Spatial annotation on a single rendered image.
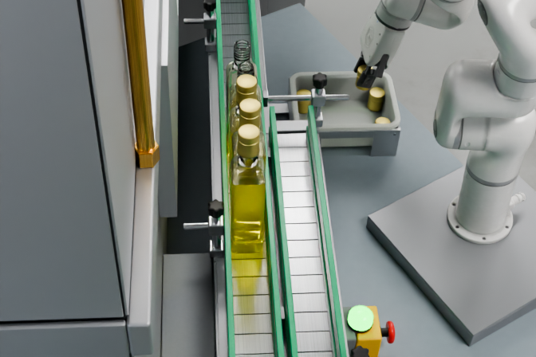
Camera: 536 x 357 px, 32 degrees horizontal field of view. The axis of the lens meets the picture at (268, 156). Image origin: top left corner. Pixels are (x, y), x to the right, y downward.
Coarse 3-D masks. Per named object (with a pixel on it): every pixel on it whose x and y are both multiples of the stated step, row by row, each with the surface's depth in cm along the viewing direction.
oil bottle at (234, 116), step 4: (232, 108) 160; (236, 108) 159; (232, 112) 159; (236, 112) 158; (260, 112) 160; (232, 116) 158; (236, 116) 158; (260, 116) 159; (232, 120) 158; (236, 120) 158; (260, 120) 158; (232, 124) 158; (236, 124) 158; (260, 124) 158; (232, 128) 158; (236, 128) 158; (260, 128) 158; (232, 132) 158
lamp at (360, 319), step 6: (360, 306) 161; (354, 312) 160; (360, 312) 160; (366, 312) 160; (348, 318) 161; (354, 318) 159; (360, 318) 159; (366, 318) 159; (372, 318) 160; (348, 324) 161; (354, 324) 159; (360, 324) 159; (366, 324) 159; (354, 330) 160; (360, 330) 160; (366, 330) 160
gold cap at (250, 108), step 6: (246, 102) 150; (252, 102) 150; (258, 102) 150; (240, 108) 149; (246, 108) 149; (252, 108) 149; (258, 108) 149; (240, 114) 150; (246, 114) 149; (252, 114) 149; (258, 114) 150; (240, 120) 151; (246, 120) 150; (252, 120) 150; (258, 120) 151; (240, 126) 152; (258, 126) 152
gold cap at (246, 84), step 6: (240, 78) 154; (246, 78) 154; (252, 78) 154; (240, 84) 153; (246, 84) 153; (252, 84) 153; (240, 90) 153; (246, 90) 153; (252, 90) 153; (240, 96) 154; (246, 96) 154; (252, 96) 154; (240, 102) 155
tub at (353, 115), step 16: (304, 80) 204; (336, 80) 204; (352, 80) 204; (384, 80) 204; (352, 96) 207; (384, 96) 204; (336, 112) 205; (352, 112) 205; (368, 112) 205; (384, 112) 203; (320, 128) 192; (336, 128) 192; (352, 128) 192; (368, 128) 193; (384, 128) 193
